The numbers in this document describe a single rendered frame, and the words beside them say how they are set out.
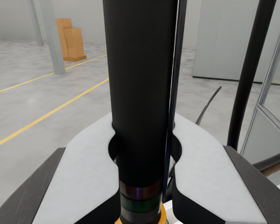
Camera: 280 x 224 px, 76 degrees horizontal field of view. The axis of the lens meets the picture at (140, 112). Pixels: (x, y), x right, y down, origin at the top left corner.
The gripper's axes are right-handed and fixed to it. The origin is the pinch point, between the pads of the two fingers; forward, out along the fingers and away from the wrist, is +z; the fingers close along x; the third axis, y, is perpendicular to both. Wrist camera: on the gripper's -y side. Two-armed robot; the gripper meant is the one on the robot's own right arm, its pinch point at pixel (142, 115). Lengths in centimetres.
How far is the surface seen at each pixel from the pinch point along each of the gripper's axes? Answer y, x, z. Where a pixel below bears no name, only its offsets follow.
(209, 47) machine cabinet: 63, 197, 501
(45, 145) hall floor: 151, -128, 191
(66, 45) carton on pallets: 90, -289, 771
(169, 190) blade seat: 24.6, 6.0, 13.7
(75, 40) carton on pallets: 73, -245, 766
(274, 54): 15, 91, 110
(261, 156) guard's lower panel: 80, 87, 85
